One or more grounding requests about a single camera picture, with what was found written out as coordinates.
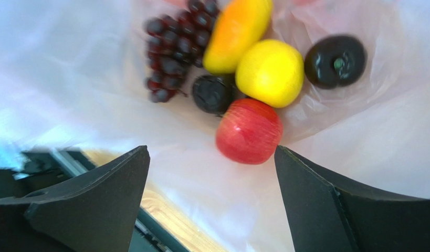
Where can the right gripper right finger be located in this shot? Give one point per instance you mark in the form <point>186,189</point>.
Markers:
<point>327,211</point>

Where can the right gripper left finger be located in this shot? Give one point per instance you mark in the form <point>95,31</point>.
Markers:
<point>94,211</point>

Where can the red apple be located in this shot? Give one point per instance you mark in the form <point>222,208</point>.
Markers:
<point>249,132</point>

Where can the pink peach plastic bag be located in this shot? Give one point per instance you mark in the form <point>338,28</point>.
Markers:
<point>72,72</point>

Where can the dark purple plum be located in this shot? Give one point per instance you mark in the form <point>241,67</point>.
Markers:
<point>335,61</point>

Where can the yellow lemon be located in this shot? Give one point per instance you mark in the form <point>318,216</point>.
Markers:
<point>271,72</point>

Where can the dark wrinkled round fruit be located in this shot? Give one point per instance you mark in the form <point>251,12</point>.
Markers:
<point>214,94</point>

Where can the purple grape bunch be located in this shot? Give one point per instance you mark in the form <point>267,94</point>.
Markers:
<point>175,45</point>

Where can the yellow orange mango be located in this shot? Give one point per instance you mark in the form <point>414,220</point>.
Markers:
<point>240,24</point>

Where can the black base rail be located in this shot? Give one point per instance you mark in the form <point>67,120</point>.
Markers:
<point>147,235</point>

